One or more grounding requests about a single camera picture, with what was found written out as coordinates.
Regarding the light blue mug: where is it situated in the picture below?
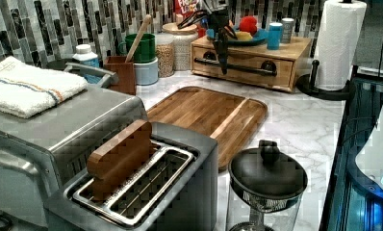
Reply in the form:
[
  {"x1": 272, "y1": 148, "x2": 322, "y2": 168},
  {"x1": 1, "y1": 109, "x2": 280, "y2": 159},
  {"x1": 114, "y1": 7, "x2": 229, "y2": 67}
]
[{"x1": 134, "y1": 58, "x2": 159, "y2": 86}]

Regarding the stainless toaster oven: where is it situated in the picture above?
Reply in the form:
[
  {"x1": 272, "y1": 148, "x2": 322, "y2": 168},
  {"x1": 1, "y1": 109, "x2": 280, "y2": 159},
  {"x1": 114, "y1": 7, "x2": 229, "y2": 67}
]
[{"x1": 0, "y1": 82, "x2": 145, "y2": 227}]

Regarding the wooden cutting board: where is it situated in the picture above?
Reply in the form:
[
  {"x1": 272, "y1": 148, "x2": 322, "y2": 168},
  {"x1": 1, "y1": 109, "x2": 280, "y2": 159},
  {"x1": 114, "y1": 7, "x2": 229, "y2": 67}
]
[{"x1": 147, "y1": 87, "x2": 268, "y2": 171}]

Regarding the wooden toast slice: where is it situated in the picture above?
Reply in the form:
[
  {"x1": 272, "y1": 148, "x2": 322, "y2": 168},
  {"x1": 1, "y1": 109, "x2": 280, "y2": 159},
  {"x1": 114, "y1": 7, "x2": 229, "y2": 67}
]
[{"x1": 87, "y1": 119, "x2": 153, "y2": 201}]

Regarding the blue plate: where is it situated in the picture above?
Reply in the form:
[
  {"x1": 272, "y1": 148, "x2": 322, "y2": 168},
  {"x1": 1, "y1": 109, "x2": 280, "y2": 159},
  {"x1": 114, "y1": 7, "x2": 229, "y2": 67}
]
[{"x1": 206, "y1": 27, "x2": 270, "y2": 46}]

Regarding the white ceramic canister wooden lid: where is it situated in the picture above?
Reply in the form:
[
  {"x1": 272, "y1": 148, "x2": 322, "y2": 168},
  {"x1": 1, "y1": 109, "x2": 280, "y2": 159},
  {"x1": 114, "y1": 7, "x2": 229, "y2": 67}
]
[{"x1": 163, "y1": 23, "x2": 198, "y2": 71}]

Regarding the wooden spoon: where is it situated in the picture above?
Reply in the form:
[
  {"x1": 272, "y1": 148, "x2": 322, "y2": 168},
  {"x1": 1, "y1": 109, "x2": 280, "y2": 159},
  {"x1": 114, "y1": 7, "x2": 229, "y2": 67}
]
[{"x1": 125, "y1": 14, "x2": 152, "y2": 63}]

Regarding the white folded towel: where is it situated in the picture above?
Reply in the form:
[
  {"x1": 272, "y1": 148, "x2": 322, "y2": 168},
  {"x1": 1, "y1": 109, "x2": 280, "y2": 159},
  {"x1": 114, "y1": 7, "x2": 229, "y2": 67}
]
[{"x1": 0, "y1": 56, "x2": 88, "y2": 118}]

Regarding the wooden drawer with black handle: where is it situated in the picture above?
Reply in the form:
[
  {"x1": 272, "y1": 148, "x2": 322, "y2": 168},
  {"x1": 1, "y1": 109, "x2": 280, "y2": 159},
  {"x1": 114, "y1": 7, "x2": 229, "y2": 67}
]
[{"x1": 191, "y1": 46, "x2": 294, "y2": 91}]

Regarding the paper towel roll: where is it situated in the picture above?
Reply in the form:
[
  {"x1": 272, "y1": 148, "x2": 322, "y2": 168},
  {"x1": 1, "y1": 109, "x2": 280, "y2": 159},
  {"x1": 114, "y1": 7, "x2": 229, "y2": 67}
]
[{"x1": 315, "y1": 0, "x2": 367, "y2": 90}]

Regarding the yellow toy food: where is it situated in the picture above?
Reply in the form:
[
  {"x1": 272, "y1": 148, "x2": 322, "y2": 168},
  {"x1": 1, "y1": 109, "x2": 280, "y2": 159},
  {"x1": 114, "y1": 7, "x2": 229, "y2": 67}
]
[{"x1": 236, "y1": 31, "x2": 253, "y2": 41}]

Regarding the silver toaster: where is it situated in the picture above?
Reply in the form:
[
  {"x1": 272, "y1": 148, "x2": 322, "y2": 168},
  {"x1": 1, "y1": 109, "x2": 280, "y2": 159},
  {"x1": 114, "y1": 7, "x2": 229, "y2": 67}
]
[{"x1": 44, "y1": 122, "x2": 217, "y2": 231}]

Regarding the black paper towel holder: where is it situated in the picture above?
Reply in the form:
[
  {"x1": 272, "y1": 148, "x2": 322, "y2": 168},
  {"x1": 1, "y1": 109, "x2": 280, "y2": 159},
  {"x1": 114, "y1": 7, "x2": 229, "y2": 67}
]
[{"x1": 295, "y1": 59, "x2": 357, "y2": 102}]

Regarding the wooden drawer cabinet box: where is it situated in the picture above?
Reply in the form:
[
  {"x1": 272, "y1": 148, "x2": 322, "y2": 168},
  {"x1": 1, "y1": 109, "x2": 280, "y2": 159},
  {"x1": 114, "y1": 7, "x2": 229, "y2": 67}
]
[{"x1": 191, "y1": 37, "x2": 311, "y2": 92}]

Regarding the glass jar of grains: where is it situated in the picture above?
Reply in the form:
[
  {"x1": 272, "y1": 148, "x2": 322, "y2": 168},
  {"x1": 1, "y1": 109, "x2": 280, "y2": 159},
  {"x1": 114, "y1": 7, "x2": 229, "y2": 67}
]
[{"x1": 156, "y1": 33, "x2": 174, "y2": 78}]

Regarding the green mug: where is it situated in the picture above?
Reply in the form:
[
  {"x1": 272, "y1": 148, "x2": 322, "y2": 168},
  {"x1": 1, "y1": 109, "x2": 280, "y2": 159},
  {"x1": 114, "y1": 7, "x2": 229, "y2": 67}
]
[{"x1": 117, "y1": 33, "x2": 156, "y2": 64}]

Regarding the blue cup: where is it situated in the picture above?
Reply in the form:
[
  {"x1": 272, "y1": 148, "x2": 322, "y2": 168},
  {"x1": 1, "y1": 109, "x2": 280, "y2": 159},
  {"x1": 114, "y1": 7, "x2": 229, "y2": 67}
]
[{"x1": 267, "y1": 22, "x2": 283, "y2": 50}]

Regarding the grey metal can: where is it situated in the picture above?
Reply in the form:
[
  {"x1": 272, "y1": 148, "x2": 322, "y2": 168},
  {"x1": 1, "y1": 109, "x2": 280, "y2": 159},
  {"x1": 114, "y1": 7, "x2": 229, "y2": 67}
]
[{"x1": 281, "y1": 17, "x2": 294, "y2": 43}]

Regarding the white bottle blue label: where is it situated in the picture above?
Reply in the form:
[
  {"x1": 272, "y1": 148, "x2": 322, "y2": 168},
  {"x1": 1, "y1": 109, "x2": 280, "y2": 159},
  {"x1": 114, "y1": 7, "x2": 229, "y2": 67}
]
[{"x1": 72, "y1": 44, "x2": 100, "y2": 84}]

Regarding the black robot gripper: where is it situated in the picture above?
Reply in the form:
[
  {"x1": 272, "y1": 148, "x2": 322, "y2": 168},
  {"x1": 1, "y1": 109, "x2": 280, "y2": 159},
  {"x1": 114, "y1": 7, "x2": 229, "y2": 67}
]
[{"x1": 177, "y1": 0, "x2": 237, "y2": 74}]

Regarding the red cereal box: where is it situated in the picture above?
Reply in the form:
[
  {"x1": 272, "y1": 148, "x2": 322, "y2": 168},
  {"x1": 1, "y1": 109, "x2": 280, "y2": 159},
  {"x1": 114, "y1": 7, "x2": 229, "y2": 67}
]
[{"x1": 174, "y1": 0, "x2": 200, "y2": 15}]

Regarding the black lidded glass jar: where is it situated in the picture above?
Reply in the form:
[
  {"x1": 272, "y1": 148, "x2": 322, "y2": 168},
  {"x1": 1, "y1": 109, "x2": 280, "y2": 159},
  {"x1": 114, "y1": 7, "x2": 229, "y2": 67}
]
[{"x1": 226, "y1": 140, "x2": 308, "y2": 231}]

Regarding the red toy fruit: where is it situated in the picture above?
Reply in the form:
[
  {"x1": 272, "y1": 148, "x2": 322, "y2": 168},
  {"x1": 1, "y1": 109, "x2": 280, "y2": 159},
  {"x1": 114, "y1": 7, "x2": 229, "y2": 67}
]
[{"x1": 239, "y1": 16, "x2": 257, "y2": 36}]

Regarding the wooden utensil holder box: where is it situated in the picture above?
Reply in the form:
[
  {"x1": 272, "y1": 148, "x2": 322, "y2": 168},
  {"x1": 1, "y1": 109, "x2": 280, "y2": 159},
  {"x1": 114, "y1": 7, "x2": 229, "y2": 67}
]
[{"x1": 104, "y1": 56, "x2": 136, "y2": 95}]

